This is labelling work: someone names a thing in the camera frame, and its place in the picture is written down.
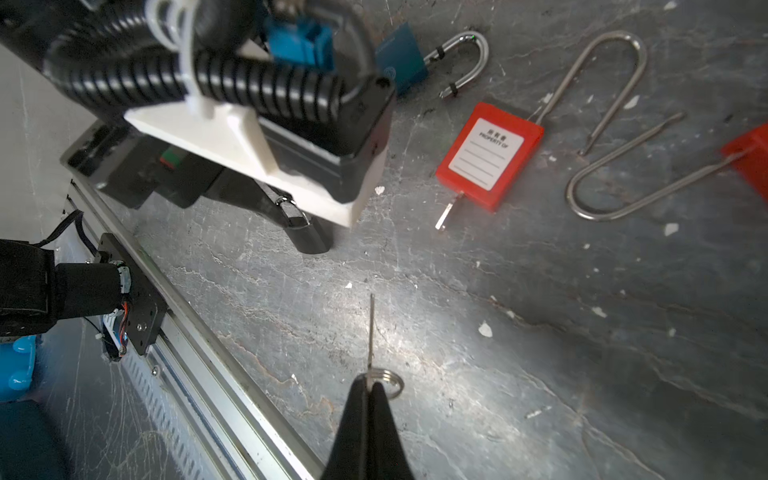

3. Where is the red padlock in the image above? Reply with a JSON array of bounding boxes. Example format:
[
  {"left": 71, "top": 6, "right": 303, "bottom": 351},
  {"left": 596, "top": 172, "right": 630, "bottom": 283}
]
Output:
[
  {"left": 563, "top": 111, "right": 767, "bottom": 223},
  {"left": 435, "top": 30, "right": 649, "bottom": 231}
]

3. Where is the small black padlock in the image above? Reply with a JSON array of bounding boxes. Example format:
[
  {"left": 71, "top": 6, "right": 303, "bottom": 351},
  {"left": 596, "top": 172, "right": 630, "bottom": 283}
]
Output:
[{"left": 275, "top": 196, "right": 333, "bottom": 255}]

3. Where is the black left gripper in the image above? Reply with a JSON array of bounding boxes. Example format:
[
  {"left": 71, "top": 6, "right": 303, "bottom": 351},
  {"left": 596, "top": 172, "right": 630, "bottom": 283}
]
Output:
[{"left": 60, "top": 120, "right": 240, "bottom": 209}]

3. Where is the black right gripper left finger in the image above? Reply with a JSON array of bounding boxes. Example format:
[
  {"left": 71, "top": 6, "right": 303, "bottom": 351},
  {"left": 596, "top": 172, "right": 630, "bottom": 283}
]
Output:
[{"left": 321, "top": 374, "right": 368, "bottom": 480}]

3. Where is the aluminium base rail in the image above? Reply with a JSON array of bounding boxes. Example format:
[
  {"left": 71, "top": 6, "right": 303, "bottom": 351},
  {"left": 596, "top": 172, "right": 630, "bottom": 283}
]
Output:
[{"left": 68, "top": 180, "right": 323, "bottom": 479}]

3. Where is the blue padlock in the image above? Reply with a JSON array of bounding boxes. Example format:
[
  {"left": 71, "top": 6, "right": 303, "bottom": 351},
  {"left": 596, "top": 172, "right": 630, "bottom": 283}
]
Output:
[{"left": 375, "top": 23, "right": 490, "bottom": 99}]

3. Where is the small silver key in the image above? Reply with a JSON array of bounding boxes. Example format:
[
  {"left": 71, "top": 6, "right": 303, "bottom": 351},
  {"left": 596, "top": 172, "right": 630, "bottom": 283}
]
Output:
[{"left": 364, "top": 293, "right": 405, "bottom": 400}]

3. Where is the dark teal storage bin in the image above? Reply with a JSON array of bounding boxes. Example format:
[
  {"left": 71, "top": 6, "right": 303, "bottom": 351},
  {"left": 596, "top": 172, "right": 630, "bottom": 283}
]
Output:
[{"left": 1, "top": 400, "right": 69, "bottom": 479}]

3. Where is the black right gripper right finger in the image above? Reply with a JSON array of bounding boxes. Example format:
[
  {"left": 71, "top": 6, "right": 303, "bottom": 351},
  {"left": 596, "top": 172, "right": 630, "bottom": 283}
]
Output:
[{"left": 367, "top": 382, "right": 415, "bottom": 480}]

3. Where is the blue toy figure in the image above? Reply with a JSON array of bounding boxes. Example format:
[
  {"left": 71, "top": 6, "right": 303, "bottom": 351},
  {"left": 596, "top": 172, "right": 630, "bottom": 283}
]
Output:
[{"left": 0, "top": 336, "right": 37, "bottom": 403}]

